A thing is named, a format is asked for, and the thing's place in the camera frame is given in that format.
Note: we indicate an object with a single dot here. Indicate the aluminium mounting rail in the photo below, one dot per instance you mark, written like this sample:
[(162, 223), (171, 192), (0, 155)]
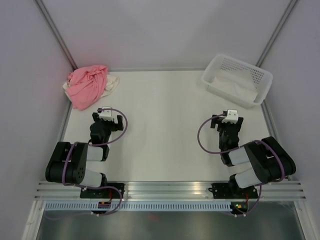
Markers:
[(171, 191)]

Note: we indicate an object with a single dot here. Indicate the pink t-shirt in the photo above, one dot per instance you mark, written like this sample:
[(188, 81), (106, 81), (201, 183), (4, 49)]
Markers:
[(86, 85)]

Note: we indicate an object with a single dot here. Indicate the left aluminium frame post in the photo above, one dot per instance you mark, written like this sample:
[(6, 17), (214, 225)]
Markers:
[(55, 32)]

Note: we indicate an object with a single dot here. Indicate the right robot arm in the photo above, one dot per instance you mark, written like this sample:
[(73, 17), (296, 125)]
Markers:
[(269, 162)]

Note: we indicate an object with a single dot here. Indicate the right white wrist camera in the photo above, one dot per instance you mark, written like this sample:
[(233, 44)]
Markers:
[(230, 116)]

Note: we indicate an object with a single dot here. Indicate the cream white t-shirt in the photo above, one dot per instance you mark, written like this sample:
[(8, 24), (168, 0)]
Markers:
[(111, 85)]

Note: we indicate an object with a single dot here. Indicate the white cloth in basket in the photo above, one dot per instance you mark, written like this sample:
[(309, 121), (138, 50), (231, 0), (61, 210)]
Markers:
[(236, 86)]

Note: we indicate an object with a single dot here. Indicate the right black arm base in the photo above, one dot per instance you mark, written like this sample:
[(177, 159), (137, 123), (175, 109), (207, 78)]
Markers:
[(227, 191)]

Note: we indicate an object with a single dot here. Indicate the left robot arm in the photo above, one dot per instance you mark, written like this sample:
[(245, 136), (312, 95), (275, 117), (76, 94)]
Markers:
[(68, 162)]

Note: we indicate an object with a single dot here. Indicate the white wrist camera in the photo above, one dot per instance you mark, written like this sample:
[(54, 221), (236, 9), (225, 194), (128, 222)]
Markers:
[(105, 113), (230, 116)]

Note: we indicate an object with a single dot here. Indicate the white plastic basket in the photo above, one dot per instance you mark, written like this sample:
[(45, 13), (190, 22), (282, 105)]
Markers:
[(262, 79)]

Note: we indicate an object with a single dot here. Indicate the white slotted cable duct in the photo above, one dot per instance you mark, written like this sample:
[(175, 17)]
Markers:
[(175, 206)]

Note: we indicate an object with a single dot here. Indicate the aluminium frame post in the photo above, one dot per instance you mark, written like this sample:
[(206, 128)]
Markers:
[(280, 25), (55, 32)]

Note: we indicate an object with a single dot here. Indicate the right aluminium frame post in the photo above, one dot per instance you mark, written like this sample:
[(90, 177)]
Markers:
[(280, 25)]

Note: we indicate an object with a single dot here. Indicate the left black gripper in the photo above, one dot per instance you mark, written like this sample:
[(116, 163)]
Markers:
[(116, 127)]

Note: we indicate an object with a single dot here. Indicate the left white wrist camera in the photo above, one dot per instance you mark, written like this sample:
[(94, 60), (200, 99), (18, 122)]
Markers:
[(105, 113)]

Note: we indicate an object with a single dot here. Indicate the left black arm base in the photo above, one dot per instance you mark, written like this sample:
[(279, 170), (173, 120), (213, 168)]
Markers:
[(106, 193)]

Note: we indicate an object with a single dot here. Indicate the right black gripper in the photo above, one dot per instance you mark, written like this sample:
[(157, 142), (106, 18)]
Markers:
[(218, 120)]

